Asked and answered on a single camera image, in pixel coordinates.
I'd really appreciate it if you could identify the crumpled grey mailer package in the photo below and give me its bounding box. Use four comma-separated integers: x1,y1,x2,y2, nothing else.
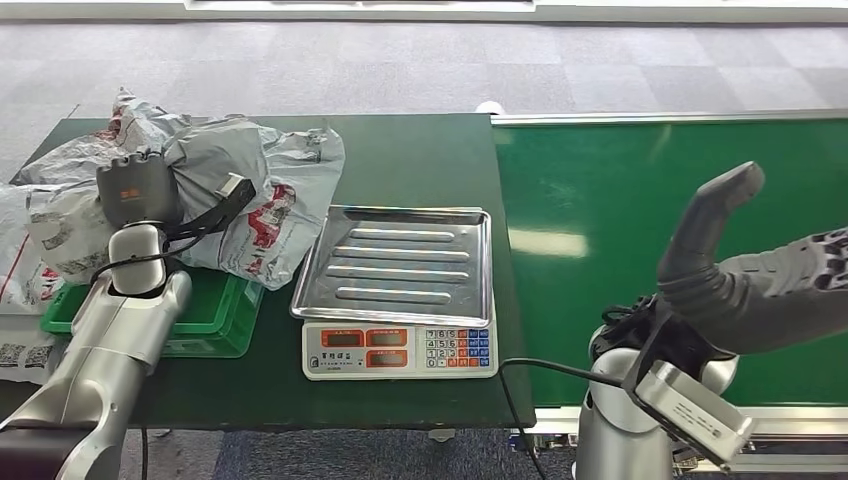
11,87,191,188

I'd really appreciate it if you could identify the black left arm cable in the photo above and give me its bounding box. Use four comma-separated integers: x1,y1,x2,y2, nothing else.
89,215,223,286

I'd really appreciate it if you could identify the grey plastic mailer package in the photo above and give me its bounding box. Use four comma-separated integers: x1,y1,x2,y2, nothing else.
26,122,270,287

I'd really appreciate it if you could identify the steel scale tray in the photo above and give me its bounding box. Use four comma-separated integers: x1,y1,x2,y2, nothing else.
290,204,495,329

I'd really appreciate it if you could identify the white QR-code mailer package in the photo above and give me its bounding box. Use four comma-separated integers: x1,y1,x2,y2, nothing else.
0,314,72,386

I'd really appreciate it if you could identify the green plastic bin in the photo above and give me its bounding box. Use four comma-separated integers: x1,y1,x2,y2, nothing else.
39,268,265,360

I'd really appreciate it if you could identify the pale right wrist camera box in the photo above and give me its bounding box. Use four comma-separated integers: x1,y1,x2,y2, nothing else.
625,359,758,466

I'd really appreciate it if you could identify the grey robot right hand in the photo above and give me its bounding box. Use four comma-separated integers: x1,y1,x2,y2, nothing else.
655,161,848,356

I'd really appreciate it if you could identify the white red-print mailer package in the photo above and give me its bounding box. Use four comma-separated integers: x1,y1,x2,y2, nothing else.
0,184,65,317

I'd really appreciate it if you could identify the white electronic scale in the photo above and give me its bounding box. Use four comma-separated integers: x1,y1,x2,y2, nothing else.
301,317,499,382

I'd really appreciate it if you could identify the green conveyor belt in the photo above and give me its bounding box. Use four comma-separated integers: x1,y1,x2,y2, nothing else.
490,109,848,475

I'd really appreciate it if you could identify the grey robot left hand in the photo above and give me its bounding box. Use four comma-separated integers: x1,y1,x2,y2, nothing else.
95,150,181,231

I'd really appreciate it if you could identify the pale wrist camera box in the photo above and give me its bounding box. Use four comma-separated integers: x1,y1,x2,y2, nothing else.
198,172,258,228
625,359,758,466

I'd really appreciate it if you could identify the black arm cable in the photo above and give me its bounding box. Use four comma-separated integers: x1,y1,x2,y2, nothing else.
496,357,625,480
89,215,223,286

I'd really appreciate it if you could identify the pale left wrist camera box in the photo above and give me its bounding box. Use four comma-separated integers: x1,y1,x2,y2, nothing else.
198,172,258,228

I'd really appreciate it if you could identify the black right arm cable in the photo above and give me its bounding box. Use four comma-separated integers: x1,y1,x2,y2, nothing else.
496,357,625,480

